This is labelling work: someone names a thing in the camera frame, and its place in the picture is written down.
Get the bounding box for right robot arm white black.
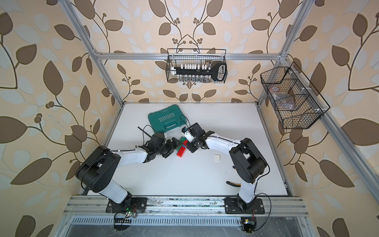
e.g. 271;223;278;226
182;123;268;212

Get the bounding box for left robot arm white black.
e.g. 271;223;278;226
76;132;182;204

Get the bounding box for green plastic tool case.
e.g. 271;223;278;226
148;105;187;133

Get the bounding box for black allen key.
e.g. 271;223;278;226
137;126;152;138

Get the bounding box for socket bit set holder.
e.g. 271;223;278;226
166;61;228;83

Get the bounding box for plastic bag in basket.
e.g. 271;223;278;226
269;87;296;111

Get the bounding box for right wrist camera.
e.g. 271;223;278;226
182;127;194;142

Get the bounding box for yellow handled pliers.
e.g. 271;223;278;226
226;181;241;187

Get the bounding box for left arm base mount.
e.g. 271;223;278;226
106;194;148;213

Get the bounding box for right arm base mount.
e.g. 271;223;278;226
224;196;265;214

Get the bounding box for rear wire basket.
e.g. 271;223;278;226
165;48;228;84

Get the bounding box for side wire basket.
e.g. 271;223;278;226
260;62;330;129

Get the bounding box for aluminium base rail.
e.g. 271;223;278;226
63;195;309;217

